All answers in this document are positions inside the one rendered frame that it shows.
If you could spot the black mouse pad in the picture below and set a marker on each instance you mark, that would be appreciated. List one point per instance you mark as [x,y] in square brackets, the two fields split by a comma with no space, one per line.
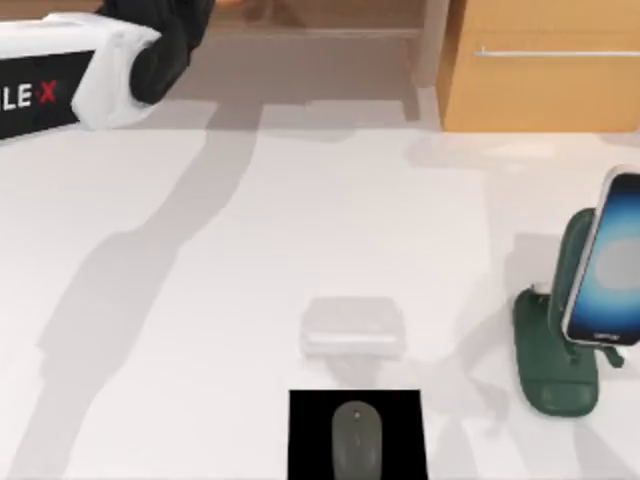
[310,435]

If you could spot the dark grey computer mouse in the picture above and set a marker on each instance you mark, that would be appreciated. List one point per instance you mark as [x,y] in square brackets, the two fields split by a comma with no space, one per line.
[356,440]

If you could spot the wooden cupboard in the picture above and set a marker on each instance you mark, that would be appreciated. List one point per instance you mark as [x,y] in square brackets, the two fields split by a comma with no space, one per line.
[320,20]

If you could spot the dark green phone stand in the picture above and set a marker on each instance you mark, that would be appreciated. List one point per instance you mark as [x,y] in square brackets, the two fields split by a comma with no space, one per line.
[555,360]

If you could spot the wooden drawer front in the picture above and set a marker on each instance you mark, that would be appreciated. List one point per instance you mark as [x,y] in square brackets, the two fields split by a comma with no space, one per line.
[550,90]

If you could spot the smartphone with blue screen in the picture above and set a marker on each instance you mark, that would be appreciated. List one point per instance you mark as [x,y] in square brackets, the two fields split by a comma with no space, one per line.
[607,265]

